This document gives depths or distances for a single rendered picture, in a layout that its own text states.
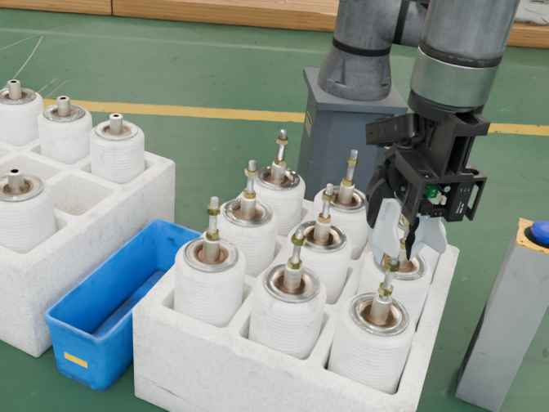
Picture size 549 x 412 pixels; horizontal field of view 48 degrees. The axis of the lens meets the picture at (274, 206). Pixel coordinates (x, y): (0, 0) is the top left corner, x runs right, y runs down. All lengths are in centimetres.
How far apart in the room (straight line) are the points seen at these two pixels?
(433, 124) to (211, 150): 105
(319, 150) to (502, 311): 52
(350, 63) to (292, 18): 142
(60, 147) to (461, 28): 81
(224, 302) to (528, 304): 42
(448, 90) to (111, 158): 69
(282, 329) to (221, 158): 84
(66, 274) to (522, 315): 69
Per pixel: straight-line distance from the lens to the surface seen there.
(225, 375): 85
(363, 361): 78
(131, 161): 112
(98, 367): 96
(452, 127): 58
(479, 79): 58
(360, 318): 77
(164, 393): 94
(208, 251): 82
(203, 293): 81
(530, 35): 297
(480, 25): 56
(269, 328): 80
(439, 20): 57
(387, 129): 67
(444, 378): 110
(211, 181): 147
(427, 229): 71
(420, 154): 63
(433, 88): 58
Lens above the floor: 77
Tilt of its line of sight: 33 degrees down
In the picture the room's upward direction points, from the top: 7 degrees clockwise
